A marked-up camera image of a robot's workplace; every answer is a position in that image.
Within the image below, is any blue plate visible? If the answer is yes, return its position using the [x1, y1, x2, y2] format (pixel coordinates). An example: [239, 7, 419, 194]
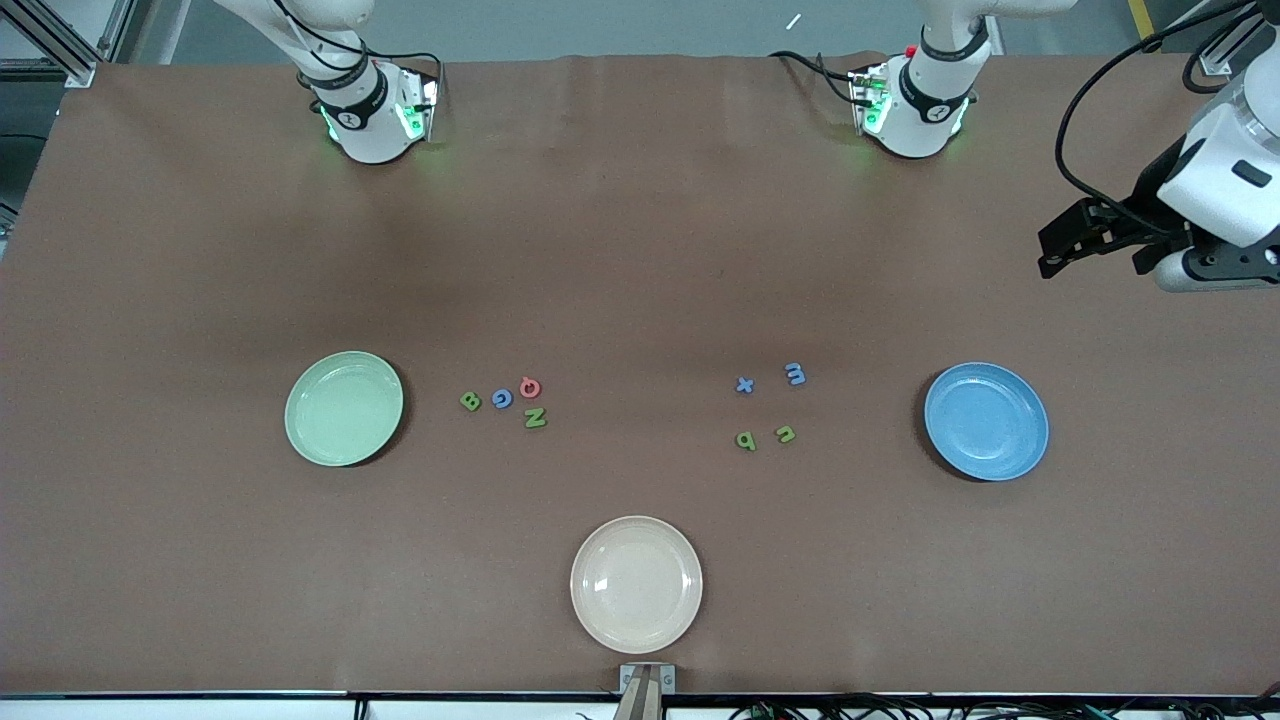
[923, 362, 1050, 483]

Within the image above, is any brown table mat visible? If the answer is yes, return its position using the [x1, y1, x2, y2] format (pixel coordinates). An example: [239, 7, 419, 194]
[0, 52, 1280, 696]

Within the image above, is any beige plate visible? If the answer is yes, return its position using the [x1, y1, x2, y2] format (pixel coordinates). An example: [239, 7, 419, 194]
[570, 515, 704, 655]

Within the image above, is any light green plate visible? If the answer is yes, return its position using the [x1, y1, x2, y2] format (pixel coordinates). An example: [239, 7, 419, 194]
[284, 350, 405, 468]

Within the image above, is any black left arm base cable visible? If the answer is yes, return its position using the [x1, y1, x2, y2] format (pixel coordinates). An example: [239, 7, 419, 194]
[768, 50, 859, 106]

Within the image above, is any black arm base cable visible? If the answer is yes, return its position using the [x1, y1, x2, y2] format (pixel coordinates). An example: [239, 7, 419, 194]
[375, 50, 446, 101]
[768, 50, 859, 106]

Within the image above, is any grey metal camera bracket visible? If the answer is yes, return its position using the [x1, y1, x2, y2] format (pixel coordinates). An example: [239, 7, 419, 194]
[618, 663, 677, 720]

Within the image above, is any black right arm base cable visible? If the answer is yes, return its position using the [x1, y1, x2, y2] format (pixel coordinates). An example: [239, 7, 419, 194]
[375, 50, 446, 101]

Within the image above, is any white table edge rail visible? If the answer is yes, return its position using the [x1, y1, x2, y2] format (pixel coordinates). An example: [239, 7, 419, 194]
[0, 692, 1280, 720]

